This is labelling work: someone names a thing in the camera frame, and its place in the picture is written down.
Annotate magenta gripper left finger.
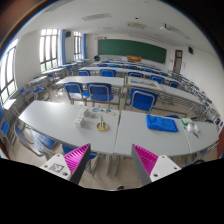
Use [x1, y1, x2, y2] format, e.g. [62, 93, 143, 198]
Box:
[40, 143, 92, 185]

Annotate small white box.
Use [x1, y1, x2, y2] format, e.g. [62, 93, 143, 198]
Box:
[75, 116, 84, 127]

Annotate blue folded towel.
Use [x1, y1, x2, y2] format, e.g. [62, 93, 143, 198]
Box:
[146, 115, 178, 132]

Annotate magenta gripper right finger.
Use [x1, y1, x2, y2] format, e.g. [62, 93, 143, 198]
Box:
[131, 143, 182, 187]

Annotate yellow tape roll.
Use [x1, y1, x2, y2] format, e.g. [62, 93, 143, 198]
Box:
[96, 121, 109, 131]

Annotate green chalkboard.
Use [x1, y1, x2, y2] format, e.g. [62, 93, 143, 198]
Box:
[98, 39, 167, 64]

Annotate blue chair front right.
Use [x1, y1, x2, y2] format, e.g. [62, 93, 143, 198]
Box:
[130, 88, 158, 113]

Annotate blue chair front left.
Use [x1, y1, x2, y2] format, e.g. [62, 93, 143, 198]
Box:
[64, 82, 90, 104]

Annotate left window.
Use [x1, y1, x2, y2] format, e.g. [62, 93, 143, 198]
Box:
[39, 29, 58, 72]

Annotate white desk left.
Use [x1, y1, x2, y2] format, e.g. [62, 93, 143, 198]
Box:
[19, 101, 119, 154]

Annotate white desk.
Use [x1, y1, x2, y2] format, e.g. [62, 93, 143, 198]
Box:
[114, 111, 190, 156]
[19, 101, 119, 154]

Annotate white desk right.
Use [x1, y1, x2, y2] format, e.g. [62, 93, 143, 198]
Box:
[114, 111, 190, 156]

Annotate blue chair front middle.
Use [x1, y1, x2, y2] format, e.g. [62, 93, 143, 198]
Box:
[87, 83, 114, 105]

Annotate blue chair under desk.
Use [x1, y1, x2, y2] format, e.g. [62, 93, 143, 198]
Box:
[34, 134, 56, 156]

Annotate white plastic bag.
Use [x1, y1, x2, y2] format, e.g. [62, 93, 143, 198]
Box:
[186, 123, 199, 134]

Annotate white desk second row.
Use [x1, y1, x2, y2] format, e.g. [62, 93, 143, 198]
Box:
[57, 76, 124, 88]

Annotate brown door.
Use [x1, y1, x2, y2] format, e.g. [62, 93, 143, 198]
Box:
[173, 50, 183, 74]

